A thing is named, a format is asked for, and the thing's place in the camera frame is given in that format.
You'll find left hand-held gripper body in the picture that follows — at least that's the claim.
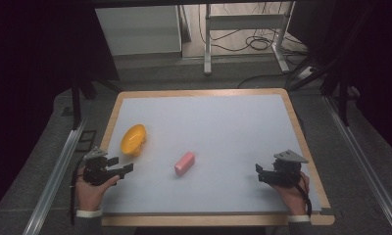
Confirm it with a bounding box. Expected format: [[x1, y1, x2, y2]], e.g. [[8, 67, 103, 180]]
[[82, 146, 125, 187]]

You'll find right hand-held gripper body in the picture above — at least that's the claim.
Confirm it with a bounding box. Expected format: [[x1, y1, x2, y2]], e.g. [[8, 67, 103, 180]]
[[266, 149, 310, 189]]

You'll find person's left hand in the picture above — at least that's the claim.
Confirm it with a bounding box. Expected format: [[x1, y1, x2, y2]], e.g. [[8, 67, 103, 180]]
[[74, 165, 121, 213]]

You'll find person's right hand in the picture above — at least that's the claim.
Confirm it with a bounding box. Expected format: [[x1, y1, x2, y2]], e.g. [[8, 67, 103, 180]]
[[269, 171, 312, 217]]

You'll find yellow plastic bowl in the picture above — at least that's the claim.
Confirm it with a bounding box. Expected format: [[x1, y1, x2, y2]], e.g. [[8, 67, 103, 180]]
[[120, 123, 148, 158]]

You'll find pink soap bar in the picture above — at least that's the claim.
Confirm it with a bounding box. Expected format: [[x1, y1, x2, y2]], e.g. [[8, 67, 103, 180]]
[[173, 151, 196, 177]]

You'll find black metal stand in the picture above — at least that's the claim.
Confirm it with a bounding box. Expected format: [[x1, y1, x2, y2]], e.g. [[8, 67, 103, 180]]
[[319, 72, 362, 128], [70, 76, 123, 131]]

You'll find white power strip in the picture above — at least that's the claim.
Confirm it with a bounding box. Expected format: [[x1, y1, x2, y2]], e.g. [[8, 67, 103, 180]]
[[296, 66, 317, 81]]

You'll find white cabinet panel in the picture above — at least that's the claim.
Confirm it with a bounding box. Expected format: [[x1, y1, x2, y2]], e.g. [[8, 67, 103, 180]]
[[94, 5, 183, 57]]

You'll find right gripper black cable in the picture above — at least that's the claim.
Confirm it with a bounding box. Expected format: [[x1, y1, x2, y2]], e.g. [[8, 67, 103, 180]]
[[290, 171, 314, 218]]

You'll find aluminium rail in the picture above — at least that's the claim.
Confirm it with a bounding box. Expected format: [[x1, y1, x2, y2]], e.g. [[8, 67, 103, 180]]
[[323, 95, 392, 235], [22, 117, 88, 235]]

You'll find bundle of black floor cables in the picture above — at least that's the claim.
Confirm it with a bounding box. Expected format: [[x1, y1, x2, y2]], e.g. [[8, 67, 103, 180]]
[[197, 2, 311, 58]]

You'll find white metal desk frame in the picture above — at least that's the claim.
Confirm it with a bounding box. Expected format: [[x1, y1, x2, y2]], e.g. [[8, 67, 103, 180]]
[[203, 1, 297, 76]]

